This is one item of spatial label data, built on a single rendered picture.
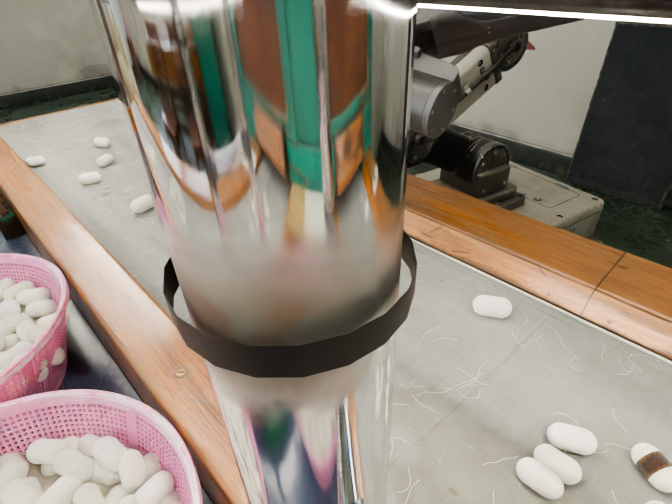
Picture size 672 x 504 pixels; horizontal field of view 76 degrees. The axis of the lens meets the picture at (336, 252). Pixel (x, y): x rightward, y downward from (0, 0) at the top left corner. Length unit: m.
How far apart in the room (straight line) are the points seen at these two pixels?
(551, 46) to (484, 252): 2.10
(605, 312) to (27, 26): 4.77
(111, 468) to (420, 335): 0.29
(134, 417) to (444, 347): 0.28
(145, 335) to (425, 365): 0.26
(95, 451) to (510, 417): 0.33
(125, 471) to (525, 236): 0.47
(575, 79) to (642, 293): 2.08
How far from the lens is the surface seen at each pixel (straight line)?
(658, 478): 0.40
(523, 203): 1.26
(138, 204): 0.71
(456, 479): 0.36
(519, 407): 0.41
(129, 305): 0.50
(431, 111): 0.45
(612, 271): 0.55
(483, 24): 0.51
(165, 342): 0.44
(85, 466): 0.42
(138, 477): 0.39
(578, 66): 2.54
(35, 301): 0.60
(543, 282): 0.52
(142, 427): 0.40
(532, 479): 0.36
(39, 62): 4.93
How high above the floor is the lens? 1.06
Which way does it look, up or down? 35 degrees down
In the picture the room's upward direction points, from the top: 3 degrees counter-clockwise
